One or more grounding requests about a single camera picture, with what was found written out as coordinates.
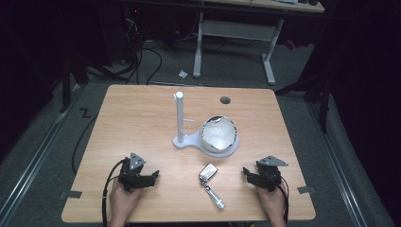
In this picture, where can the dark computer tower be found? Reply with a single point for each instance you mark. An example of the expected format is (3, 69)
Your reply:
(121, 31)

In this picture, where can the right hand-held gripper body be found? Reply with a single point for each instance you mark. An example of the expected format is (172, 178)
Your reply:
(269, 175)

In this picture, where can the white bowl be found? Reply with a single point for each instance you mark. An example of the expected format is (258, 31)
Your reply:
(219, 135)

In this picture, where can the black metal stand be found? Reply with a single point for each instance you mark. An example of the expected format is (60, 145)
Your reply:
(67, 82)
(321, 94)

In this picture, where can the desk with white legs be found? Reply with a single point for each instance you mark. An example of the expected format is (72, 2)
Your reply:
(239, 30)

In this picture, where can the person's right hand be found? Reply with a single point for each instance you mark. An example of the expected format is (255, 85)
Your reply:
(272, 203)

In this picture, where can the white stand with pole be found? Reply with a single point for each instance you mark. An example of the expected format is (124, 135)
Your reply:
(179, 119)

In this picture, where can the person's left hand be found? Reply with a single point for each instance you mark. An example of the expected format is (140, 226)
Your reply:
(121, 201)

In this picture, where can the crumpled white paper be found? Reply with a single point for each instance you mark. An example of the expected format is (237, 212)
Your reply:
(183, 74)

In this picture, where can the aluminium floor rail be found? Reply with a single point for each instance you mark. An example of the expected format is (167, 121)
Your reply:
(34, 157)
(337, 164)

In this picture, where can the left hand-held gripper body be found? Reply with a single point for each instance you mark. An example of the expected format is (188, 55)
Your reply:
(131, 176)

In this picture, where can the grey tape piece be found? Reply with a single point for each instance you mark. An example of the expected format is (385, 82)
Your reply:
(71, 194)
(306, 189)

